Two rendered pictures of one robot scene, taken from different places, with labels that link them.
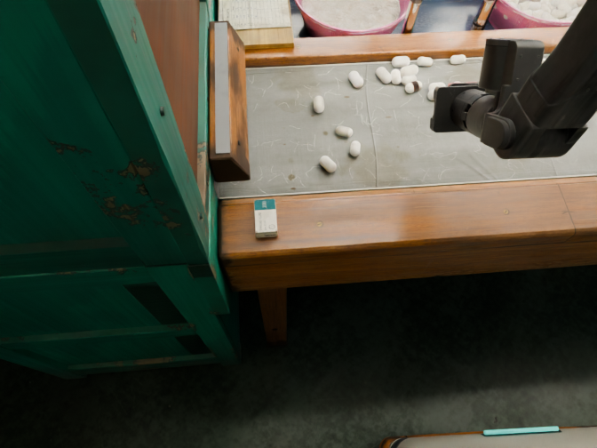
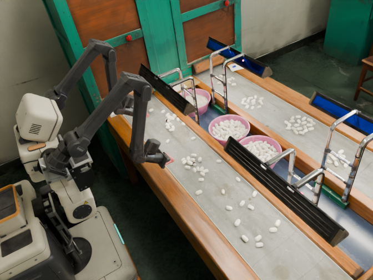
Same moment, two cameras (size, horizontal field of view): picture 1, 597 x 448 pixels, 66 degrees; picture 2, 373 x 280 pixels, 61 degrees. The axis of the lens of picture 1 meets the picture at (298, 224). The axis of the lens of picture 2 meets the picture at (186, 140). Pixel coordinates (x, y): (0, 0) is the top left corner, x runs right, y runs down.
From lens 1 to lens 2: 2.05 m
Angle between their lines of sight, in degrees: 46
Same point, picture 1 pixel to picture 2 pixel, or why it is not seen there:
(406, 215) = (125, 130)
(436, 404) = (132, 235)
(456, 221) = (127, 138)
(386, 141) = (147, 123)
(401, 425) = (121, 228)
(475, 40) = (190, 123)
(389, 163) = not seen: hidden behind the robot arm
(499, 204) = not seen: hidden behind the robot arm
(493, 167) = not seen: hidden behind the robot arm
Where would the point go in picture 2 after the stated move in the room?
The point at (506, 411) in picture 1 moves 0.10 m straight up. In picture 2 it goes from (139, 258) to (136, 250)
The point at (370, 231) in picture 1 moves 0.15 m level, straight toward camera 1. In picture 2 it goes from (118, 128) to (97, 130)
